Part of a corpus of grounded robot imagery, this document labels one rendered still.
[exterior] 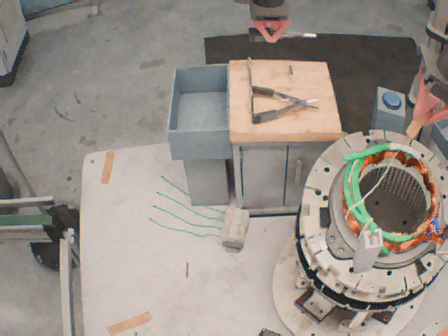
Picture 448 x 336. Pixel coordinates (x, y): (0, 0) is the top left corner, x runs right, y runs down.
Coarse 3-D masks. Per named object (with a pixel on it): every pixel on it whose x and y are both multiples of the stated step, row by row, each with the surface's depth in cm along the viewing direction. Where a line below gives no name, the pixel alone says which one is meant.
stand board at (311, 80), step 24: (240, 72) 100; (264, 72) 99; (288, 72) 99; (312, 72) 99; (240, 96) 96; (264, 96) 96; (312, 96) 95; (240, 120) 93; (264, 120) 92; (288, 120) 92; (312, 120) 92; (336, 120) 92
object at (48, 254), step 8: (48, 208) 208; (56, 208) 208; (64, 208) 208; (72, 208) 208; (64, 216) 205; (72, 216) 205; (64, 224) 203; (72, 224) 203; (32, 248) 196; (40, 248) 196; (48, 248) 196; (56, 248) 196; (40, 256) 194; (48, 256) 194; (56, 256) 194; (48, 264) 192; (56, 264) 192; (72, 264) 192
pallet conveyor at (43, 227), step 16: (0, 224) 118; (16, 224) 117; (32, 224) 118; (48, 224) 118; (0, 240) 123; (16, 240) 123; (32, 240) 123; (48, 240) 123; (64, 240) 123; (64, 256) 120; (64, 272) 118; (64, 288) 115; (64, 304) 111; (64, 320) 109
